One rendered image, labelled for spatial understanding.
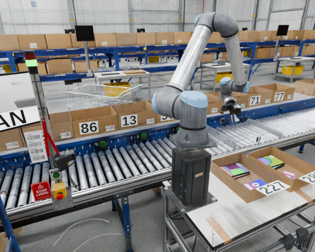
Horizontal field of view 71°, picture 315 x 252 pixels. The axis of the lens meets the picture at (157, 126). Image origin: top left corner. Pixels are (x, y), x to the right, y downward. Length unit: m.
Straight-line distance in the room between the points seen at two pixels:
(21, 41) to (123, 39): 2.49
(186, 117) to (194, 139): 0.13
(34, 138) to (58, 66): 4.88
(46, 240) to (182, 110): 1.81
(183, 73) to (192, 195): 0.74
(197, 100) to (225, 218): 0.70
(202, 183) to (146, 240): 1.03
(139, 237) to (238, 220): 1.12
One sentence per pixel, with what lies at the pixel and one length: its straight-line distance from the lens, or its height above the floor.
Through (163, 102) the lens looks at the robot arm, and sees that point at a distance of 1.28.
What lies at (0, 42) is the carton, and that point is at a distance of 6.53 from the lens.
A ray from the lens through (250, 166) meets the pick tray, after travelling 1.85.
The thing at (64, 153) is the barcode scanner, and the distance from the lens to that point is 1.42.
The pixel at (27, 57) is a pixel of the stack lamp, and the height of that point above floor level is 1.63.
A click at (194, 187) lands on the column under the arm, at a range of 1.39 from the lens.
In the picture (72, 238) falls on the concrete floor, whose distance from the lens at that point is 2.42.
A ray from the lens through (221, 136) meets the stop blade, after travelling 2.28.
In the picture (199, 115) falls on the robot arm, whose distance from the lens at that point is 1.19.
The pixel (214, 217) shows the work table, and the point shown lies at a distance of 1.42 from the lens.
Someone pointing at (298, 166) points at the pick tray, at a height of 0.79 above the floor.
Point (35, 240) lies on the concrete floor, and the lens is 2.54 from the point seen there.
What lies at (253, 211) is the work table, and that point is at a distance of 1.53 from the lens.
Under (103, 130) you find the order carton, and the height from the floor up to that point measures 0.91.
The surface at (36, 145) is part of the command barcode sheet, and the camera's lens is 1.44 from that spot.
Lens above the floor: 1.74
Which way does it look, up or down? 23 degrees down
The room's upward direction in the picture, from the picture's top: 1 degrees counter-clockwise
